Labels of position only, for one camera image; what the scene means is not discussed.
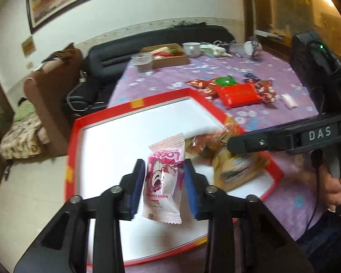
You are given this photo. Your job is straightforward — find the person's right hand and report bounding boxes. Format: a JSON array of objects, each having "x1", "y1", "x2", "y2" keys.
[{"x1": 318, "y1": 165, "x2": 341, "y2": 214}]

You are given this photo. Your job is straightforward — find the floral blanket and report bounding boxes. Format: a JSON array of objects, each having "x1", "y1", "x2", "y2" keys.
[{"x1": 0, "y1": 115, "x2": 50, "y2": 160}]

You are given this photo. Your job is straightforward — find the cardboard box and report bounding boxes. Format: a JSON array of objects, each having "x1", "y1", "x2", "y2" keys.
[{"x1": 139, "y1": 43, "x2": 189, "y2": 69}]

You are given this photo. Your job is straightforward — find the brown armchair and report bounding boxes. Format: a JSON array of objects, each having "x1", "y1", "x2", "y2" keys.
[{"x1": 24, "y1": 43, "x2": 84, "y2": 157}]

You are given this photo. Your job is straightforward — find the purple floral tablecloth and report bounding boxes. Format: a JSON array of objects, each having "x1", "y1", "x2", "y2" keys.
[{"x1": 105, "y1": 48, "x2": 341, "y2": 273}]

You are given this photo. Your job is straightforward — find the black sofa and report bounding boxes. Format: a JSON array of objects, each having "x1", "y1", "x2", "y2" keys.
[{"x1": 62, "y1": 25, "x2": 235, "y2": 117}]

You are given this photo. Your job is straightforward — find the clear glass jar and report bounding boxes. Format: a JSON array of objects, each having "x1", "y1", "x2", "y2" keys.
[{"x1": 230, "y1": 42, "x2": 245, "y2": 57}]

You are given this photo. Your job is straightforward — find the white bowl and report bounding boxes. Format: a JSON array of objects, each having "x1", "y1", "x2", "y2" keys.
[{"x1": 182, "y1": 42, "x2": 202, "y2": 57}]

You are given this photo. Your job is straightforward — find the green snack packet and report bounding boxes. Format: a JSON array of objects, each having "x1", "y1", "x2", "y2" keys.
[{"x1": 214, "y1": 75, "x2": 238, "y2": 87}]

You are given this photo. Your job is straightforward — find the pink snack packet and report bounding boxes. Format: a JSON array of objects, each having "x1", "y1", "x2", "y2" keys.
[{"x1": 142, "y1": 132, "x2": 186, "y2": 225}]

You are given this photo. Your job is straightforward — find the pile of packets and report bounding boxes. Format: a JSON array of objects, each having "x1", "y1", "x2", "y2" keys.
[{"x1": 152, "y1": 45, "x2": 185, "y2": 60}]

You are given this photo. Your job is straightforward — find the large red snack packet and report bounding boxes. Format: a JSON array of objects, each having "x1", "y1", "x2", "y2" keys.
[{"x1": 216, "y1": 83, "x2": 262, "y2": 110}]

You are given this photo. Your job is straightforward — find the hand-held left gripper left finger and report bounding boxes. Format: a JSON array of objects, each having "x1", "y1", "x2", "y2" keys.
[{"x1": 14, "y1": 159, "x2": 146, "y2": 273}]

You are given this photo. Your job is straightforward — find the person's dark clothing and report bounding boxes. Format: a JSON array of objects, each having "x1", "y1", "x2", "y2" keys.
[{"x1": 296, "y1": 210, "x2": 341, "y2": 273}]

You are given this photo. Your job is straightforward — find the glass cup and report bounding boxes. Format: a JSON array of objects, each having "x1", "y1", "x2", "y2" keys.
[{"x1": 131, "y1": 53, "x2": 154, "y2": 76}]

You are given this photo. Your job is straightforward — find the glossy red brown snack packet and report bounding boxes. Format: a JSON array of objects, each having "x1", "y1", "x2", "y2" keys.
[{"x1": 254, "y1": 80, "x2": 277, "y2": 103}]

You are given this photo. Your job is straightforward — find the white crumpled cloth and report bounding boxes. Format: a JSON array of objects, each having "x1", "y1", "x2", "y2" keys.
[{"x1": 200, "y1": 43, "x2": 232, "y2": 59}]

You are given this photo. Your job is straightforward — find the green striped cloth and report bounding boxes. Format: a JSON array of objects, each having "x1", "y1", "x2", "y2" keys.
[{"x1": 14, "y1": 99, "x2": 36, "y2": 121}]

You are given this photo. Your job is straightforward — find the dark purple snack packet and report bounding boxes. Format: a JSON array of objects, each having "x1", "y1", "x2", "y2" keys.
[{"x1": 243, "y1": 72, "x2": 262, "y2": 83}]

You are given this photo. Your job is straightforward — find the wooden framed window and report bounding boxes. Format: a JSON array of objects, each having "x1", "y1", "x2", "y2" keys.
[{"x1": 240, "y1": 0, "x2": 341, "y2": 60}]

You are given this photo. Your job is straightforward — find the orange pastry packet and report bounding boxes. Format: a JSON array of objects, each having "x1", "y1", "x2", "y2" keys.
[{"x1": 185, "y1": 116, "x2": 246, "y2": 166}]

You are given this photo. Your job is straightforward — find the white charger cable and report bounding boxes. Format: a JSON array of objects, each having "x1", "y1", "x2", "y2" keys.
[{"x1": 67, "y1": 71, "x2": 88, "y2": 111}]

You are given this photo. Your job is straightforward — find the small wall plaque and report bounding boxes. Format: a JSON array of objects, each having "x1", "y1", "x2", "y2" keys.
[{"x1": 21, "y1": 36, "x2": 36, "y2": 57}]

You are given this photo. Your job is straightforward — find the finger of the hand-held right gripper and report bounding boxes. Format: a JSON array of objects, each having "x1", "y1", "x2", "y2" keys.
[{"x1": 227, "y1": 128, "x2": 294, "y2": 155}]

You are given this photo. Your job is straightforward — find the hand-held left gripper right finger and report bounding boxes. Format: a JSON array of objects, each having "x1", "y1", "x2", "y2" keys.
[{"x1": 182, "y1": 158, "x2": 314, "y2": 273}]

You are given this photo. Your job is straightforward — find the small white packet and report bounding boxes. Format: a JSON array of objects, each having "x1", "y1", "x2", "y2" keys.
[{"x1": 281, "y1": 93, "x2": 299, "y2": 109}]

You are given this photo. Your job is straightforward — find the red rimmed white tray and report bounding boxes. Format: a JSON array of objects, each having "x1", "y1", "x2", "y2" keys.
[{"x1": 65, "y1": 88, "x2": 285, "y2": 267}]

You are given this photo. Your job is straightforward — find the yellow brown snack packet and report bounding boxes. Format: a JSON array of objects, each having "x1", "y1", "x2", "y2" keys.
[{"x1": 212, "y1": 145, "x2": 270, "y2": 192}]

